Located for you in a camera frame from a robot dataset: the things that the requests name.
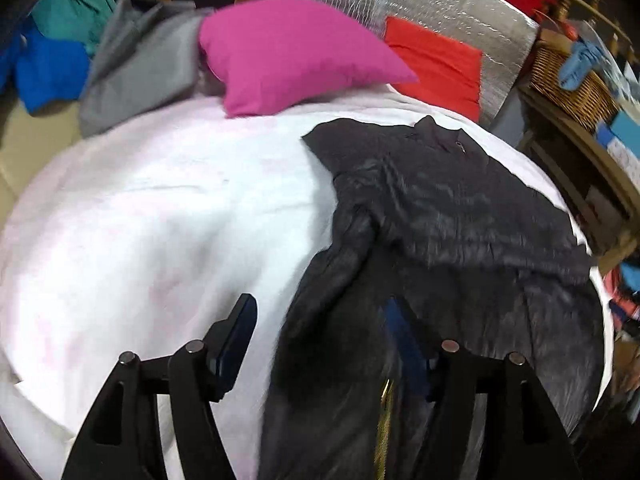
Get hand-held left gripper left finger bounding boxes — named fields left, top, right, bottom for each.
left=62, top=293, right=258, bottom=480

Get light blue cardboard box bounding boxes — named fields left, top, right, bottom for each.
left=595, top=110, right=640, bottom=158

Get blue jacket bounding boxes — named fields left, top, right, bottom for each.
left=0, top=27, right=91, bottom=113

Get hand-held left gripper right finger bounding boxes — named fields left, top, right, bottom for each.
left=384, top=296, right=583, bottom=480

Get wooden table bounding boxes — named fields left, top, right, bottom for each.
left=517, top=87, right=640, bottom=261

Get blue cloth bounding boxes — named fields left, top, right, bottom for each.
left=557, top=40, right=608, bottom=92

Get black quilted jacket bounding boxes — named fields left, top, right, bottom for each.
left=257, top=115, right=606, bottom=480

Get grey garment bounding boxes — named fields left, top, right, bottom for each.
left=79, top=0, right=211, bottom=137

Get pink pillow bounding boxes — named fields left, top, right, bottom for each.
left=197, top=0, right=420, bottom=118

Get white patterned package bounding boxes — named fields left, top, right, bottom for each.
left=605, top=137, right=640, bottom=186

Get white blanket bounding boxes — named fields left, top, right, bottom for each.
left=0, top=82, right=616, bottom=480

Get red pillow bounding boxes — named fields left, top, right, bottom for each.
left=384, top=16, right=485, bottom=123

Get wicker basket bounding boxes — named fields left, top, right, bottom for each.
left=529, top=35, right=621, bottom=133

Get teal jacket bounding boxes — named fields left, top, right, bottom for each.
left=32, top=0, right=121, bottom=56

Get beige sofa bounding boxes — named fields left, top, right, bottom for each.
left=0, top=95, right=83, bottom=201

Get silver insulation mat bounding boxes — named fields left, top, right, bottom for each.
left=295, top=0, right=541, bottom=126

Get coral folded cloths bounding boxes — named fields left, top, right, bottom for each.
left=607, top=265, right=640, bottom=321

